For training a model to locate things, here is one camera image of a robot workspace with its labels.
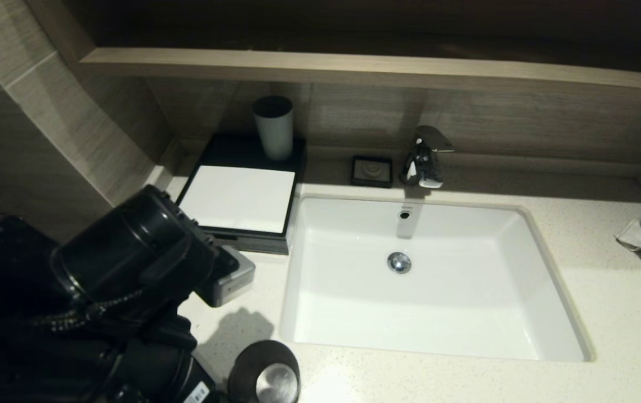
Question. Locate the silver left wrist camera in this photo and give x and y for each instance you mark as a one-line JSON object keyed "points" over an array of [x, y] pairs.
{"points": [[233, 277]]}

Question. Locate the wooden wall shelf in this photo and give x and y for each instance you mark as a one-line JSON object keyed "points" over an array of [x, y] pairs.
{"points": [[354, 70]]}

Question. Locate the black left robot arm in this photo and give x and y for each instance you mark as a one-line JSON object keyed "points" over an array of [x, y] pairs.
{"points": [[102, 268]]}

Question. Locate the white sink basin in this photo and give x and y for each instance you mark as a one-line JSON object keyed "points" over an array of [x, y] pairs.
{"points": [[466, 291]]}

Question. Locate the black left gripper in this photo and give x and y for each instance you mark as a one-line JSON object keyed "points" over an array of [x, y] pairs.
{"points": [[200, 386]]}

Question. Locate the chrome drain plug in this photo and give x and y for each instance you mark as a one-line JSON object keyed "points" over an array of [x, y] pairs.
{"points": [[399, 263]]}

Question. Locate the white ribbed mat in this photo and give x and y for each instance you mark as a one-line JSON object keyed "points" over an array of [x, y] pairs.
{"points": [[242, 196]]}

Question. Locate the grey cup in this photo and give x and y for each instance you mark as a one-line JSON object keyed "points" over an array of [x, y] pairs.
{"points": [[272, 134]]}

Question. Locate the black plastic tray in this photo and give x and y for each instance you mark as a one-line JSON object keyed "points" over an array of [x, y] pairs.
{"points": [[253, 243]]}

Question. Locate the black soap dish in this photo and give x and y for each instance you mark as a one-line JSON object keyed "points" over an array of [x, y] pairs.
{"points": [[372, 170]]}

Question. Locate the chrome faucet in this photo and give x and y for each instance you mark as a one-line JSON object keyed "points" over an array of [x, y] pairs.
{"points": [[426, 162]]}

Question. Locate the round black dish metal centre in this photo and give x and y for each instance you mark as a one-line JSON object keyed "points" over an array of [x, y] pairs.
{"points": [[242, 364]]}

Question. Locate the black amenity tray with drawer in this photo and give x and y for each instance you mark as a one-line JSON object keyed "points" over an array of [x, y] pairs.
{"points": [[242, 148]]}

